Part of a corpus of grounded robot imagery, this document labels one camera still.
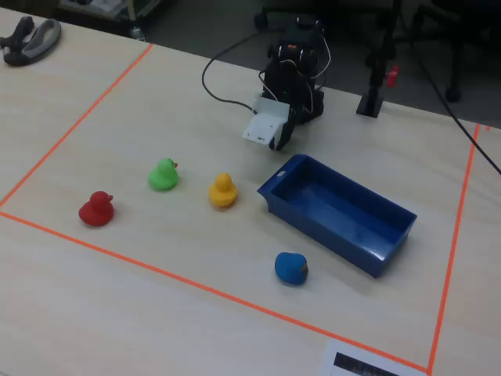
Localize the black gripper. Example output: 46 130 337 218
270 103 305 152

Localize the red rubber duck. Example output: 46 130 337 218
77 190 115 227

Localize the yellow rubber duck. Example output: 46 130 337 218
207 172 239 208

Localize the blue plastic box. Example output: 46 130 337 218
256 154 418 279

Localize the green rubber duck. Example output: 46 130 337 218
147 157 181 193

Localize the blue rubber duck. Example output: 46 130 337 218
274 251 309 286

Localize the orange tape strip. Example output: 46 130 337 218
427 123 481 374
0 42 155 208
0 211 431 373

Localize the black office chair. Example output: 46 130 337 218
402 0 501 103

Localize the white paper label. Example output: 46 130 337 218
319 339 427 376

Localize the grey black hand clamp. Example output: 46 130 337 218
0 16 63 67

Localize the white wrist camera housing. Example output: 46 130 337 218
241 97 291 148

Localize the black camera stand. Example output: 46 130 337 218
355 0 404 118

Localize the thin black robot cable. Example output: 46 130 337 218
201 30 262 110

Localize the long black cable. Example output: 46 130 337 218
406 38 501 175

